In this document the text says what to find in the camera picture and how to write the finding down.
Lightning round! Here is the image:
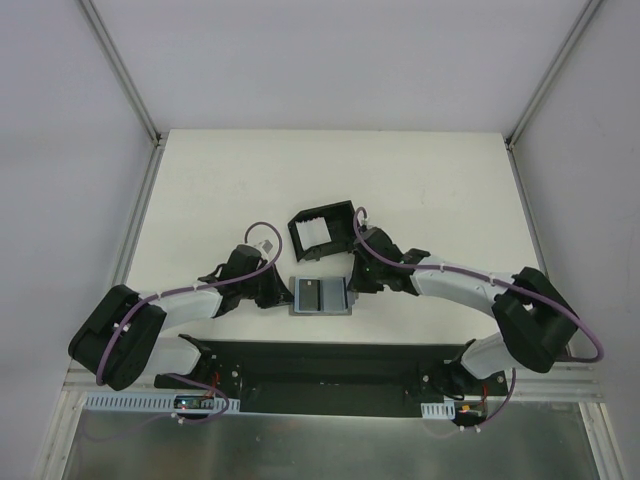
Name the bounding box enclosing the white cable duct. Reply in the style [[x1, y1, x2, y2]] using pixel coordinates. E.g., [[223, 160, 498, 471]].
[[84, 393, 241, 415], [420, 399, 456, 421]]

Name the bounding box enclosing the aluminium frame post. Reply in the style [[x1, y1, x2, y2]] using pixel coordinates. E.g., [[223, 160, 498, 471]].
[[505, 0, 607, 151], [75, 0, 162, 146]]

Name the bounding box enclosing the right white cable duct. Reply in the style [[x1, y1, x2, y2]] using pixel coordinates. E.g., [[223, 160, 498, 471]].
[[420, 399, 456, 421]]

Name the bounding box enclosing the purple cable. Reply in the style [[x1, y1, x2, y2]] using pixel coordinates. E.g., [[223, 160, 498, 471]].
[[95, 221, 287, 426], [353, 208, 606, 435]]

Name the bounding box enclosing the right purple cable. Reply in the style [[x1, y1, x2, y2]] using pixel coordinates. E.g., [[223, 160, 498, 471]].
[[353, 208, 606, 435]]

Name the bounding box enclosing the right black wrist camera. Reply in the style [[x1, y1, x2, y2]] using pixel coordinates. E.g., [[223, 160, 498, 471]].
[[358, 227, 403, 263]]

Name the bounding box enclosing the left white cable duct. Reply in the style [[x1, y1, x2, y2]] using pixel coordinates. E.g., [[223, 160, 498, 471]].
[[84, 393, 241, 415]]

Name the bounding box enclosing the left aluminium frame post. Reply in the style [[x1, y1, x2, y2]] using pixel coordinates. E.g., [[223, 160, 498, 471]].
[[75, 0, 162, 146]]

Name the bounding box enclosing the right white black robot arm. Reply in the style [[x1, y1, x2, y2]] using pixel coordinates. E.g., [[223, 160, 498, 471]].
[[349, 246, 578, 395]]

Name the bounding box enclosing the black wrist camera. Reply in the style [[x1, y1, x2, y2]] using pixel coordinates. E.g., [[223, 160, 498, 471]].
[[219, 245, 268, 281], [358, 227, 403, 263]]

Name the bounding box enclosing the white card stack in box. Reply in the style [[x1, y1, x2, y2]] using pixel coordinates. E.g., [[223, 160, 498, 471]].
[[295, 217, 331, 250]]

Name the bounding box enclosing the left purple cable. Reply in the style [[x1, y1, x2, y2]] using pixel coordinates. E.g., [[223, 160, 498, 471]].
[[95, 221, 287, 426]]

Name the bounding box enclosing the right aluminium frame post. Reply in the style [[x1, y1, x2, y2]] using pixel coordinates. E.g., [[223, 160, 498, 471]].
[[505, 0, 607, 151]]

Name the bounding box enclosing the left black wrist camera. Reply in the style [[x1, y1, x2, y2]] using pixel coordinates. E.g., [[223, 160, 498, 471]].
[[219, 245, 268, 281]]

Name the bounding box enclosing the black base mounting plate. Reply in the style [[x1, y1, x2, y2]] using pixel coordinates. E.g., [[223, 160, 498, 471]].
[[94, 335, 574, 415]]

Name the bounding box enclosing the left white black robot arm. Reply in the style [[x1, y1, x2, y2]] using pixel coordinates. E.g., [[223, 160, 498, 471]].
[[68, 262, 294, 391]]

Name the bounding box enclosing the grey leather card holder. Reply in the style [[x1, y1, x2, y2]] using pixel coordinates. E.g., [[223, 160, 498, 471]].
[[290, 276, 358, 316]]

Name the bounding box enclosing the black plastic card box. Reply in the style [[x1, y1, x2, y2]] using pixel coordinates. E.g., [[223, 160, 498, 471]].
[[287, 200, 356, 262]]

